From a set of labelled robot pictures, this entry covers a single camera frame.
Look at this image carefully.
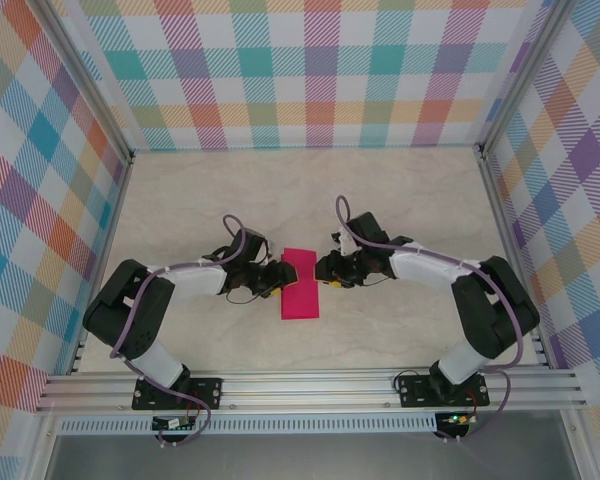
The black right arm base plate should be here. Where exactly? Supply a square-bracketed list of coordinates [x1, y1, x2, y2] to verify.
[396, 372, 490, 409]

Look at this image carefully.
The slotted grey cable duct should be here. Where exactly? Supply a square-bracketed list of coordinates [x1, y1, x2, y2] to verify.
[57, 417, 439, 435]

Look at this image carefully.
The pink paper sheet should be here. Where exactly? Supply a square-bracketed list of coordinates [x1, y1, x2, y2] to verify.
[279, 248, 321, 321]

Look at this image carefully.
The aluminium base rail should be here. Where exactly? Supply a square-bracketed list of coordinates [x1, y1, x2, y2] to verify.
[34, 369, 589, 414]

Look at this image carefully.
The grey metal plate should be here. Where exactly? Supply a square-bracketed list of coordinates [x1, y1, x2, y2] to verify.
[44, 432, 581, 480]

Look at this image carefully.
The thin black gripper wire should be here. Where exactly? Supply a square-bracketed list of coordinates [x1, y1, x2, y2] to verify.
[226, 291, 267, 306]
[352, 272, 387, 290]

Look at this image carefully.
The thin black right gripper wire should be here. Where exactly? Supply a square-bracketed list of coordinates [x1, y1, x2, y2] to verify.
[352, 272, 387, 290]

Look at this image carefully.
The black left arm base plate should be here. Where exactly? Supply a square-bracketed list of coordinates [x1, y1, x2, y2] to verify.
[131, 377, 224, 412]

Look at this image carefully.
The left circuit board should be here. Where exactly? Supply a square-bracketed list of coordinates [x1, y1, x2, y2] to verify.
[152, 416, 199, 431]

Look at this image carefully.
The thin black left gripper wire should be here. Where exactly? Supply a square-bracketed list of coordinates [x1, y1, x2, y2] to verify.
[226, 291, 267, 306]

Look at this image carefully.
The aluminium frame post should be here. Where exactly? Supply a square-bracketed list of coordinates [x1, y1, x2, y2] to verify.
[477, 0, 579, 154]
[32, 0, 136, 161]

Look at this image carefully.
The aluminium side rail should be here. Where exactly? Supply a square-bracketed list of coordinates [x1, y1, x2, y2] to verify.
[474, 144, 554, 369]
[67, 149, 136, 376]

